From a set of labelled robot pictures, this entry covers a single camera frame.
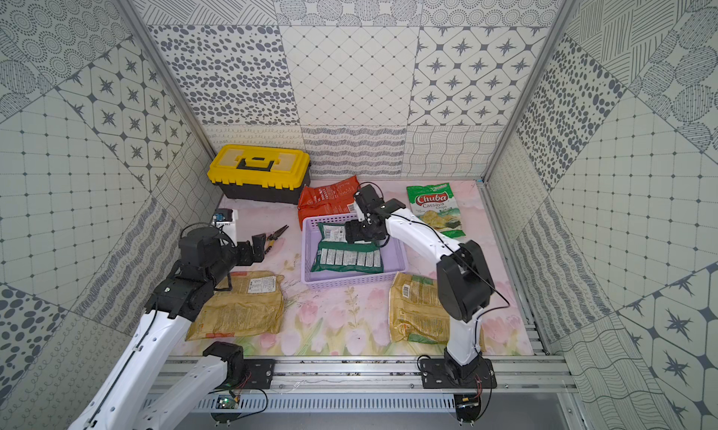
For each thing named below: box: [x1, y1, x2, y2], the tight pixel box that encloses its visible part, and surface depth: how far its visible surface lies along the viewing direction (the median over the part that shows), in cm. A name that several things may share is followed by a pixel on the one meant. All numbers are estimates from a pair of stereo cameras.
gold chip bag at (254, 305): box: [185, 270, 285, 341], surface depth 85 cm
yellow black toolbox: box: [207, 143, 311, 205], surface depth 103 cm
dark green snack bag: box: [311, 222, 385, 274], surface depth 97 cm
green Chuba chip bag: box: [405, 182, 466, 239], surface depth 117 cm
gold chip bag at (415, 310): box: [388, 272, 450, 344], surface depth 84 cm
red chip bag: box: [297, 175, 360, 230], surface depth 113 cm
